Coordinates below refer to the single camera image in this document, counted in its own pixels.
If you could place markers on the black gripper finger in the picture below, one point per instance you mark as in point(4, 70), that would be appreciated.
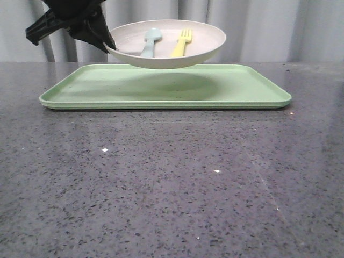
point(83, 36)
point(97, 17)

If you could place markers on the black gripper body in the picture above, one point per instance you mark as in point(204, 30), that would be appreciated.
point(60, 15)

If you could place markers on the light green plastic tray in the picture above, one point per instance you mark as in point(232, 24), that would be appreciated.
point(203, 86)

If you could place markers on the yellow plastic fork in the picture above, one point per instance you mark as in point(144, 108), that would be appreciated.
point(184, 38)

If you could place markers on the cream round plate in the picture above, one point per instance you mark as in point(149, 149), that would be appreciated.
point(130, 40)

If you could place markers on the grey pleated curtain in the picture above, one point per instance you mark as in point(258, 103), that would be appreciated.
point(257, 31)

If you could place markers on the light blue plastic spoon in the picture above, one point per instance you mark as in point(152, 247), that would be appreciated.
point(151, 36)

